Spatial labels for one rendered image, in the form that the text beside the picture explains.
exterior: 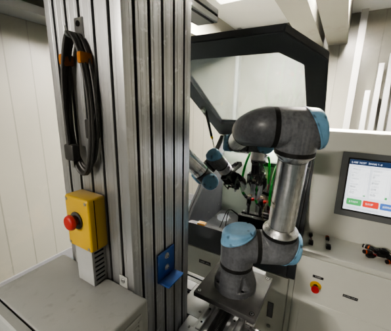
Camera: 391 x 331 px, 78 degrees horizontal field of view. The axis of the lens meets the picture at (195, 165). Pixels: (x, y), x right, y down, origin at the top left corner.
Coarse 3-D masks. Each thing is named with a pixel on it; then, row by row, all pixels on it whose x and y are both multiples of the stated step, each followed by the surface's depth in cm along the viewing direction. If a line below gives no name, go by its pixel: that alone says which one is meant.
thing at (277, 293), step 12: (192, 252) 159; (204, 252) 154; (192, 264) 161; (204, 264) 156; (204, 276) 158; (276, 276) 133; (276, 288) 134; (276, 300) 136; (264, 312) 141; (276, 312) 137; (264, 324) 143; (276, 324) 139
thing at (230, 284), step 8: (216, 272) 90; (224, 272) 84; (232, 272) 82; (240, 272) 82; (248, 272) 83; (216, 280) 88; (224, 280) 84; (232, 280) 82; (240, 280) 82; (248, 280) 83; (216, 288) 87; (224, 288) 84; (232, 288) 82; (240, 288) 82; (248, 288) 83; (232, 296) 82; (240, 296) 82; (248, 296) 83
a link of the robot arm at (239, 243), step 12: (228, 228) 85; (240, 228) 84; (252, 228) 83; (228, 240) 81; (240, 240) 79; (252, 240) 81; (228, 252) 82; (240, 252) 80; (252, 252) 80; (228, 264) 82; (240, 264) 81; (252, 264) 85
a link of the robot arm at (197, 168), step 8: (192, 152) 108; (192, 160) 106; (200, 160) 110; (192, 168) 108; (200, 168) 108; (208, 168) 112; (200, 176) 109; (208, 176) 108; (216, 176) 112; (208, 184) 108; (216, 184) 109
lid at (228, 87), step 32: (224, 32) 96; (256, 32) 89; (288, 32) 85; (192, 64) 120; (224, 64) 113; (256, 64) 107; (288, 64) 102; (320, 64) 95; (192, 96) 146; (224, 96) 140; (256, 96) 131; (288, 96) 123; (320, 96) 113; (224, 128) 180
